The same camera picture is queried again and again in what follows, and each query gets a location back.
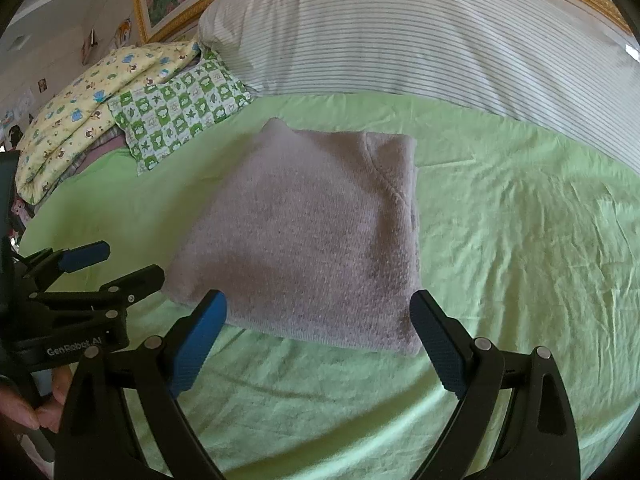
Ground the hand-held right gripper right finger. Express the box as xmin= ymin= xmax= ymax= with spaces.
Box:
xmin=409 ymin=289 xmax=583 ymax=480

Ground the pink cloth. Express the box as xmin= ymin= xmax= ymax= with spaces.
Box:
xmin=75 ymin=135 xmax=132 ymax=172

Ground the person's left hand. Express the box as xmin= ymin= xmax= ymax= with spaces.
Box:
xmin=0 ymin=365 xmax=76 ymax=476

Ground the white striped bolster pillow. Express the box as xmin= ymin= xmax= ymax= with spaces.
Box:
xmin=197 ymin=0 xmax=640 ymax=171

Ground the yellow cartoon print pillow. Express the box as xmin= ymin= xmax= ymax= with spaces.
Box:
xmin=15 ymin=42 xmax=201 ymax=206

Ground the mauve knit sweater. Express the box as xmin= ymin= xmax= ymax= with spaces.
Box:
xmin=162 ymin=117 xmax=426 ymax=359

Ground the light green bed sheet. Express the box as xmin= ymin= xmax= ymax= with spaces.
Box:
xmin=17 ymin=92 xmax=640 ymax=480

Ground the green checked pillow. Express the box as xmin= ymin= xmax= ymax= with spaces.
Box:
xmin=107 ymin=50 xmax=253 ymax=177

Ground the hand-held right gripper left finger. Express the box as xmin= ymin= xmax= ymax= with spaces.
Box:
xmin=54 ymin=289 xmax=228 ymax=480

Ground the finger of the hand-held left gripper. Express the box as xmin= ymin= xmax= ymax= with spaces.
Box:
xmin=30 ymin=264 xmax=166 ymax=318
xmin=22 ymin=240 xmax=111 ymax=291

